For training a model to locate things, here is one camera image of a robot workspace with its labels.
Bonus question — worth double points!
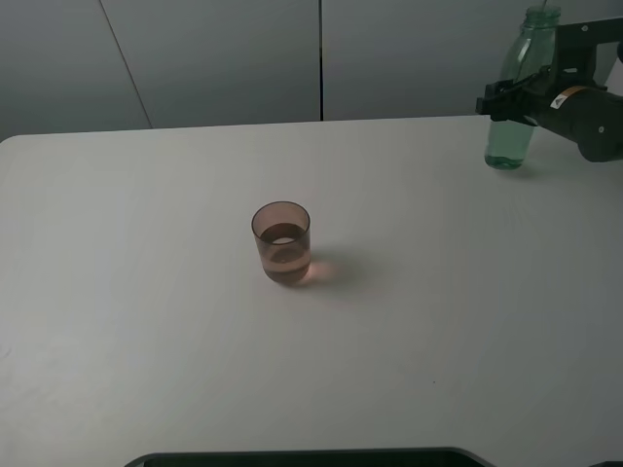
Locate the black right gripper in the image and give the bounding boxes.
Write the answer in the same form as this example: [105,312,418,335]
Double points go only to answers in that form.
[475,18,622,127]

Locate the green transparent water bottle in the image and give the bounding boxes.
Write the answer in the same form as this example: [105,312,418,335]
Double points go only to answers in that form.
[485,5,561,170]

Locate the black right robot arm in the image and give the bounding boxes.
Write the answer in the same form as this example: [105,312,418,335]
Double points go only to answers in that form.
[476,17,622,162]

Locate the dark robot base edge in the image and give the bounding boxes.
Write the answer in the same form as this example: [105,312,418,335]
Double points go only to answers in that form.
[129,448,490,467]

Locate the pink translucent plastic cup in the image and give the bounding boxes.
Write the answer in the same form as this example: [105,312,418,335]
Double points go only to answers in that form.
[251,201,311,286]

